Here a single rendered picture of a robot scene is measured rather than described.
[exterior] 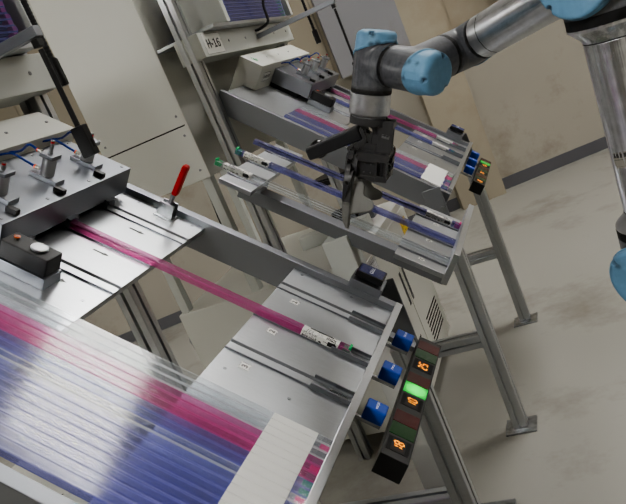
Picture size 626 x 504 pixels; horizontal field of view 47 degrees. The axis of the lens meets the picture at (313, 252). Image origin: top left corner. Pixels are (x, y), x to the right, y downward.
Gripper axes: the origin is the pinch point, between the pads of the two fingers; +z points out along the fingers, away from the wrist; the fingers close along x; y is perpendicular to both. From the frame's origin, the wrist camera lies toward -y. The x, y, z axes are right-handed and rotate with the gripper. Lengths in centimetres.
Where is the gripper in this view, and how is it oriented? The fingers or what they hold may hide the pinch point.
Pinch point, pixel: (349, 216)
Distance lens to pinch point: 140.5
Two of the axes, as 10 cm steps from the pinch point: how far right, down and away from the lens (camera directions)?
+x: 2.8, -3.3, 9.0
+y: 9.6, 1.6, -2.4
